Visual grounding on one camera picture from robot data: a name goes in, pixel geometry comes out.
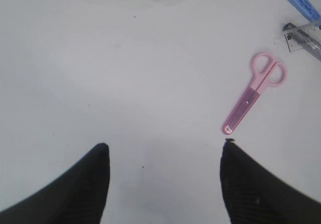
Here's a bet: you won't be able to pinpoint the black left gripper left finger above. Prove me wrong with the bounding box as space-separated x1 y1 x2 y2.
1 143 110 223

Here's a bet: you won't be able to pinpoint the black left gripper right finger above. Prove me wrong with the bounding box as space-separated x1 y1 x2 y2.
220 139 320 223

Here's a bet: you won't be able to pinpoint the silver glitter pen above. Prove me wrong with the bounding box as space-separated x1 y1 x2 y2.
283 22 321 63

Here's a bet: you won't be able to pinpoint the clear plastic ruler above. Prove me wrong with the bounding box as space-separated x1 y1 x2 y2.
283 23 321 53

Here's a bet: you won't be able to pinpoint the pink scissors with cover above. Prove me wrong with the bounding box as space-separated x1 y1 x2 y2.
222 52 287 135

